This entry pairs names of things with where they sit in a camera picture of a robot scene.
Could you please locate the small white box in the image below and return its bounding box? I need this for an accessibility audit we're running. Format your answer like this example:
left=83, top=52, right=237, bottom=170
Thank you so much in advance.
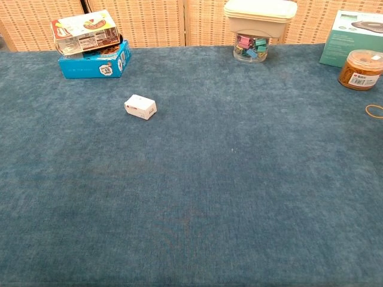
left=124, top=94, right=157, bottom=121

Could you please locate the blue cookie box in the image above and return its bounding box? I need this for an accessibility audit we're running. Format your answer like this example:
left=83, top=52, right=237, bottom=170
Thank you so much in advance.
left=57, top=39, right=132, bottom=80

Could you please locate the bamboo folding screen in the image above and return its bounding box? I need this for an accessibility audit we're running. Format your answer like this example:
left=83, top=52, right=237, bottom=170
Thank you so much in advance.
left=0, top=0, right=383, bottom=52

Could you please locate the orange jar of rubber bands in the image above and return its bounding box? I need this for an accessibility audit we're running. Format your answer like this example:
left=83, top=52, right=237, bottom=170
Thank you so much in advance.
left=338, top=49, right=383, bottom=91

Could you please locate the red white snack box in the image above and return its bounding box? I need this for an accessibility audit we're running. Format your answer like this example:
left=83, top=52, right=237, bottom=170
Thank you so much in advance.
left=50, top=9, right=121, bottom=56

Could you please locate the blue felt table cloth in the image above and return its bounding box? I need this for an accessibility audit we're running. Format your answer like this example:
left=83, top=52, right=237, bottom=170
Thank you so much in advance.
left=0, top=43, right=383, bottom=287

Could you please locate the clear jar of binder clips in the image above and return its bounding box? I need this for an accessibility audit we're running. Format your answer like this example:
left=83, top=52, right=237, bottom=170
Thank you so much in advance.
left=233, top=32, right=270, bottom=63

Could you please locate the teal product box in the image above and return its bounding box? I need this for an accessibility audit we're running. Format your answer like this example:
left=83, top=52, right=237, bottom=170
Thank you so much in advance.
left=319, top=10, right=383, bottom=68

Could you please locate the loose tan rubber band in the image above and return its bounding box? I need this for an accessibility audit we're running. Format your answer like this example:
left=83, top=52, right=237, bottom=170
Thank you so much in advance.
left=365, top=104, right=383, bottom=120

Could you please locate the cream lidded plastic container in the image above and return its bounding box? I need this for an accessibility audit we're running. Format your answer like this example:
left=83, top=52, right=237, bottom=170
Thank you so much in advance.
left=223, top=0, right=298, bottom=39

